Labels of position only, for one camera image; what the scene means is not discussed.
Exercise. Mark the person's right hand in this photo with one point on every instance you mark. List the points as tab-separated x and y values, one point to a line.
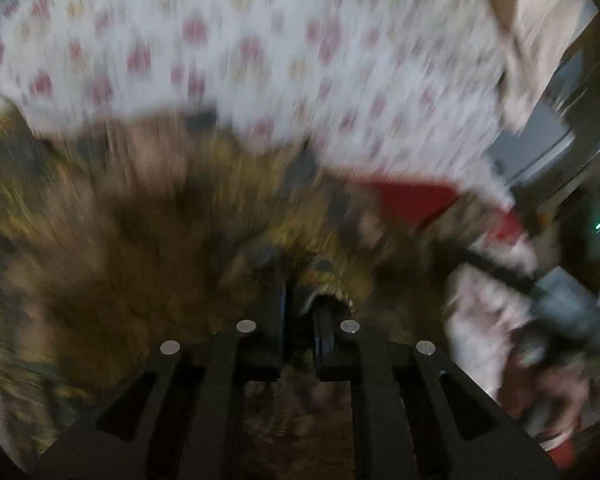
544	386

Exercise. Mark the red white floral fleece blanket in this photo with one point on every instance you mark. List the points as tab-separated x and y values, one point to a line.
439	246

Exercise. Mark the dark gold patterned garment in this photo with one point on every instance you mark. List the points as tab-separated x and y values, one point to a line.
132	233

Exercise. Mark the beige lace cloth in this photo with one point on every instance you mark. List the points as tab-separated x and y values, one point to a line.
536	34

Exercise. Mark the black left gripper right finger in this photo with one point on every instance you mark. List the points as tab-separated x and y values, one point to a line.
415	413

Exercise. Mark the grey white appliance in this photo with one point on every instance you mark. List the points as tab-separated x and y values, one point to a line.
518	158

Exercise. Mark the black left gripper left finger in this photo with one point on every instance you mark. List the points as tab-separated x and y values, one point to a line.
176	416

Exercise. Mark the white rose print bedsheet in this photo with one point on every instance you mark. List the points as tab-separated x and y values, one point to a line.
399	89

